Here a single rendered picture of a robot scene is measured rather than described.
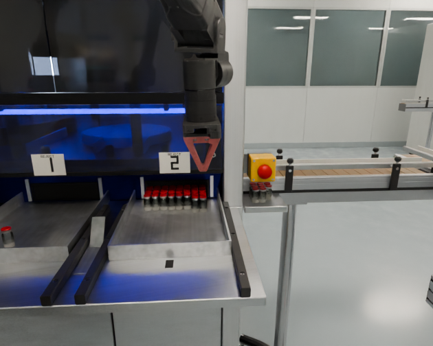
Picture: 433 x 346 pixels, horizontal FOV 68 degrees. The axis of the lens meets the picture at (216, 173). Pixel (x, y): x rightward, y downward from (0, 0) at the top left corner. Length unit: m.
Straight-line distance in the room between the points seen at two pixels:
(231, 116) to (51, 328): 0.88
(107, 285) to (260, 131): 5.15
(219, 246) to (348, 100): 5.49
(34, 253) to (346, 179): 0.91
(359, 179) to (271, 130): 4.60
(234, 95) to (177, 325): 0.76
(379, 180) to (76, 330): 1.10
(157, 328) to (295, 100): 4.97
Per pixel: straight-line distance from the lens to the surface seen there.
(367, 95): 6.22
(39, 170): 1.00
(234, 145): 0.90
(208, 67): 0.57
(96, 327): 1.22
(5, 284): 0.75
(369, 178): 1.19
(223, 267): 0.69
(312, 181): 1.11
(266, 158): 0.92
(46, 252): 0.78
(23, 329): 1.30
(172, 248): 0.71
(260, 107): 5.61
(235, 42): 0.88
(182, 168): 0.91
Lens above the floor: 1.26
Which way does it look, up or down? 17 degrees down
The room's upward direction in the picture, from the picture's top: straight up
